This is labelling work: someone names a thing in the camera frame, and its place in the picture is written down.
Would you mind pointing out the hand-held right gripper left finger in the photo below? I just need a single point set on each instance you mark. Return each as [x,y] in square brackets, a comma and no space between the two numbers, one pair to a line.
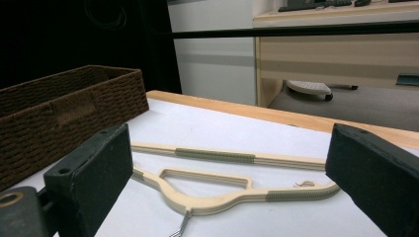
[92,177]

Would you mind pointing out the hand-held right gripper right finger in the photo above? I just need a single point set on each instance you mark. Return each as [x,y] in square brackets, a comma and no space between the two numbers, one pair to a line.
[378,177]

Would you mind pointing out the brown woven basket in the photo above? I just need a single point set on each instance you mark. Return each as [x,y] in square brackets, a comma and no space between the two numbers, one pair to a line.
[33,131]

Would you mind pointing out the beige wooden clothes hanger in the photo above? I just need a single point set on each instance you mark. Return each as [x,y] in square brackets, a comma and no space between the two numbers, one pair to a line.
[197,201]

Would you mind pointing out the white chair base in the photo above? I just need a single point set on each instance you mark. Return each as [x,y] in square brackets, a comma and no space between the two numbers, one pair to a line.
[308,87]

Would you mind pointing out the light wooden desk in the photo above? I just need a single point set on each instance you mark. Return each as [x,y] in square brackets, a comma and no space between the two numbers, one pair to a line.
[329,59]

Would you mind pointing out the black curtain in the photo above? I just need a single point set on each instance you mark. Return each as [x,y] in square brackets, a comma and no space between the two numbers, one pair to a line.
[49,39]

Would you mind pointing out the white cabinet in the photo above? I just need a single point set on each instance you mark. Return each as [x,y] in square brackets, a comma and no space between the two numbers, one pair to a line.
[214,65]

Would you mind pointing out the black computer mouse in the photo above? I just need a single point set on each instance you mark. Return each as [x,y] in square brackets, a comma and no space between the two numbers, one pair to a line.
[362,2]

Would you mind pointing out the black keyboard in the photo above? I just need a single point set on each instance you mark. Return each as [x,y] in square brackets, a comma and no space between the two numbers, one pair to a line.
[309,5]

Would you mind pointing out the black horizontal frame bar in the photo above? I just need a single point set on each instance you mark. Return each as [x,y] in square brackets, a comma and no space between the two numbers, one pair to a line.
[296,31]

